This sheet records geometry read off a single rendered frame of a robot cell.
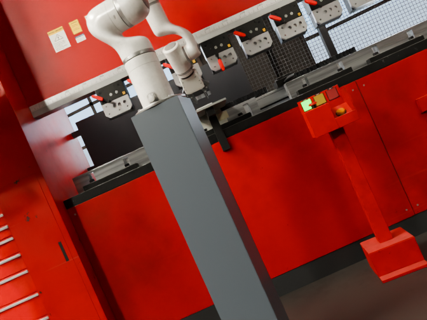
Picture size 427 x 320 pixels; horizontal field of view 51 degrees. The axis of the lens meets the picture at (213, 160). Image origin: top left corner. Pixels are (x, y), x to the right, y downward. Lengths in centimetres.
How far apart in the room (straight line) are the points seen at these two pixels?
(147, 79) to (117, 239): 100
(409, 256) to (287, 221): 58
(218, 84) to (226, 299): 166
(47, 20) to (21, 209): 99
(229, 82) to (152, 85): 140
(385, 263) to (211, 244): 85
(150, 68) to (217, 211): 54
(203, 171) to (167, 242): 85
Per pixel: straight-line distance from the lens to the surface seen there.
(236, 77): 291
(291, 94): 239
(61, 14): 257
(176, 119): 149
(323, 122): 198
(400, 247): 207
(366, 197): 207
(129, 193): 226
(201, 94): 238
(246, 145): 221
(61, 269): 229
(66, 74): 249
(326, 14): 250
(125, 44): 160
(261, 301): 155
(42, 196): 227
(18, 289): 278
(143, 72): 156
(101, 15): 165
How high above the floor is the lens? 75
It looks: level
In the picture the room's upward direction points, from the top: 24 degrees counter-clockwise
